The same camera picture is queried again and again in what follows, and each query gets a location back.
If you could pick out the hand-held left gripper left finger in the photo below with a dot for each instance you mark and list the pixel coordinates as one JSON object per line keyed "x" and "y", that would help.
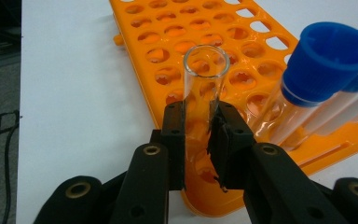
{"x": 174, "y": 140}

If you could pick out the orange plastic test tube rack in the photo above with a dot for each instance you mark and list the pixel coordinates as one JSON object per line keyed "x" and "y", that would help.
{"x": 338, "y": 149}

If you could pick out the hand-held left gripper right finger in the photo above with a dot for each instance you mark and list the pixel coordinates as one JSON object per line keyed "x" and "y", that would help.
{"x": 230, "y": 146}

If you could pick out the clear test tube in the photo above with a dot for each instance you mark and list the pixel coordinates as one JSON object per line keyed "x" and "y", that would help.
{"x": 199, "y": 81}

